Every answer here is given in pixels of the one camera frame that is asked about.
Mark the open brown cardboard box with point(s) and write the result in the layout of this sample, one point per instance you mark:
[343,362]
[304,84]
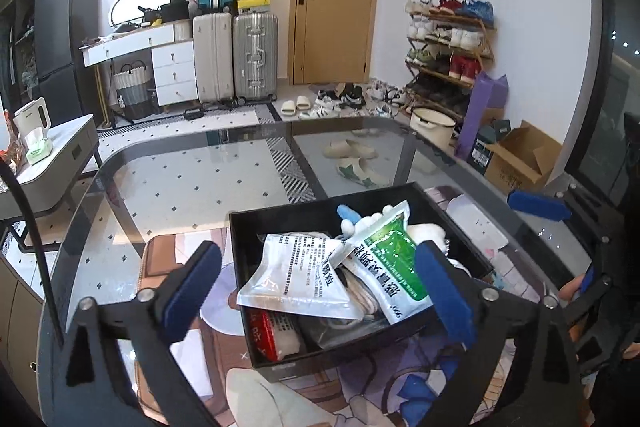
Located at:
[525,162]

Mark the white printed pouch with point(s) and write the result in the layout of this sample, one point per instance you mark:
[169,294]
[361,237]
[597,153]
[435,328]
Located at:
[295,272]

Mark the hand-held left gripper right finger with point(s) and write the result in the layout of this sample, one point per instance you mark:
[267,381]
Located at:
[445,292]

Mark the purple rolled mat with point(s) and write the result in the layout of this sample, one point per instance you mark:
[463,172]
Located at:
[480,117]

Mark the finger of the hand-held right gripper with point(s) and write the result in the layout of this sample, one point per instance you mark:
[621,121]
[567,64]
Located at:
[537,204]
[588,281]

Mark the beige slipper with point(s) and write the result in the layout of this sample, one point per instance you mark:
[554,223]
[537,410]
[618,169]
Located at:
[337,149]
[365,151]

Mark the wooden shoe rack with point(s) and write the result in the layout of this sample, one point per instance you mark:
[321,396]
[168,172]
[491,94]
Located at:
[487,52]

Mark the white vanity desk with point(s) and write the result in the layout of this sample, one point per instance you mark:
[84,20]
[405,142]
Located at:
[172,67]

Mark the rows of racked shoes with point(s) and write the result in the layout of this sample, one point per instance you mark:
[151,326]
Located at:
[462,39]

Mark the red snack packet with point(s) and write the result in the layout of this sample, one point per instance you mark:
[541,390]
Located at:
[9,162]

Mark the green patterned slipper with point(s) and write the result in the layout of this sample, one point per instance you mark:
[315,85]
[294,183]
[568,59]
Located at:
[362,172]

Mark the grey brown cabinet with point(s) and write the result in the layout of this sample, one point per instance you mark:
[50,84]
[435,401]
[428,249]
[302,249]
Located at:
[17,332]

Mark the oval mirror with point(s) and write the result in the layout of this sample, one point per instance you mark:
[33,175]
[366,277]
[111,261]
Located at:
[135,4]

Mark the black handbag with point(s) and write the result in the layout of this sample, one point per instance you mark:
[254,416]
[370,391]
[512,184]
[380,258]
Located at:
[175,9]

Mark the white electric kettle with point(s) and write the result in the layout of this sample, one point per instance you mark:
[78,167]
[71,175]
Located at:
[30,114]

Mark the white suitcase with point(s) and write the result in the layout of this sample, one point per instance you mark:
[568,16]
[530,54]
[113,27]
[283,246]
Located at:
[213,57]

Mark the woven basket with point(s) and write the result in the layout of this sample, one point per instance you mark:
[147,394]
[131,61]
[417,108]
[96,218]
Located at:
[132,94]

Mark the white enamel basin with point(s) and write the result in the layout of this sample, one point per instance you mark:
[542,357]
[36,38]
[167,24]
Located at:
[432,127]

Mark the group of scattered shoes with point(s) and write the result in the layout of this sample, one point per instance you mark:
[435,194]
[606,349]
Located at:
[350,99]

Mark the person's right hand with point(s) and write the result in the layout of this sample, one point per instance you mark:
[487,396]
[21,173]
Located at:
[571,289]

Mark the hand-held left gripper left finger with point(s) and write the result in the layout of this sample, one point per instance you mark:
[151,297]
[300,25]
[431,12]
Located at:
[192,292]

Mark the red white packet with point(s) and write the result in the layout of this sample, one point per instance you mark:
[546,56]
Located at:
[265,332]

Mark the yellow black shoe box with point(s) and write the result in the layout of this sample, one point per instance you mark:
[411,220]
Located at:
[252,5]

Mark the green wet wipes pack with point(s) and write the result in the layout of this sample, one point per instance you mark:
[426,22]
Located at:
[39,152]

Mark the printed desk mat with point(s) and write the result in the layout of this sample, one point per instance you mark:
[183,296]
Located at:
[165,267]

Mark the grey side table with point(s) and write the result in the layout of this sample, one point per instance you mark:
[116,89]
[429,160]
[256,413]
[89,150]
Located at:
[60,157]

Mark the dark green box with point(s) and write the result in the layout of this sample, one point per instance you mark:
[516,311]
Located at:
[482,147]

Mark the black cardboard box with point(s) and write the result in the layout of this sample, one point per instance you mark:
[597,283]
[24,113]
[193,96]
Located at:
[280,227]

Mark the silver suitcase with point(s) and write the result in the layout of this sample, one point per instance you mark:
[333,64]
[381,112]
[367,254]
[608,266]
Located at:
[255,57]

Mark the black fridge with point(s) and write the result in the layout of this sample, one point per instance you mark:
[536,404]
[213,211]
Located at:
[62,42]

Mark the green white medicine packet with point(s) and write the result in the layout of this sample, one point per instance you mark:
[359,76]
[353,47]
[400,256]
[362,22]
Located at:
[385,257]

